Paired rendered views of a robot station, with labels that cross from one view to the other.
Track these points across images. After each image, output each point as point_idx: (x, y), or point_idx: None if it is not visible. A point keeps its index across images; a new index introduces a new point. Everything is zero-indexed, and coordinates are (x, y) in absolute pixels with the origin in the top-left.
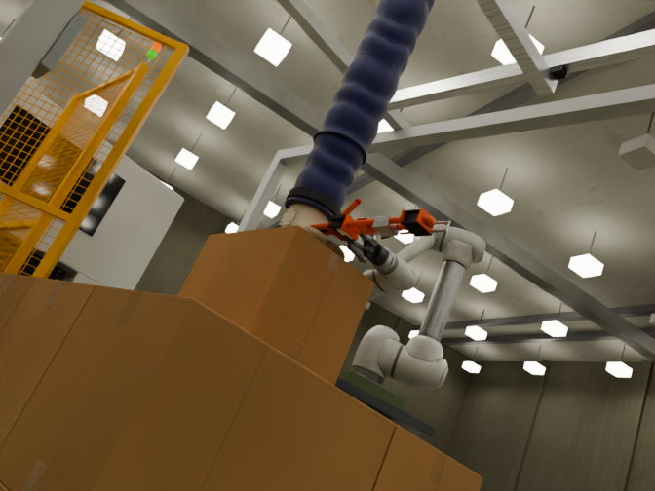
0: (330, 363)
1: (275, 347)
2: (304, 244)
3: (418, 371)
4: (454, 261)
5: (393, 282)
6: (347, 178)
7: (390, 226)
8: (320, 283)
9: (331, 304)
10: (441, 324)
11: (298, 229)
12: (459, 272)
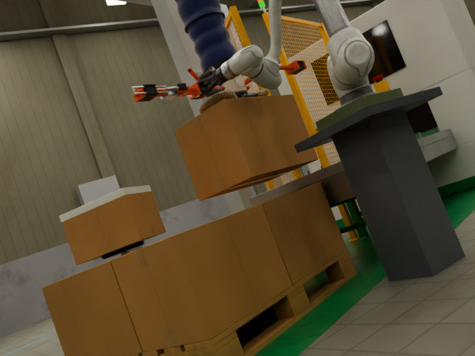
0: (240, 169)
1: (212, 193)
2: (182, 134)
3: (340, 73)
4: None
5: (243, 72)
6: (204, 44)
7: (162, 97)
8: (202, 140)
9: (215, 141)
10: (326, 19)
11: (175, 133)
12: None
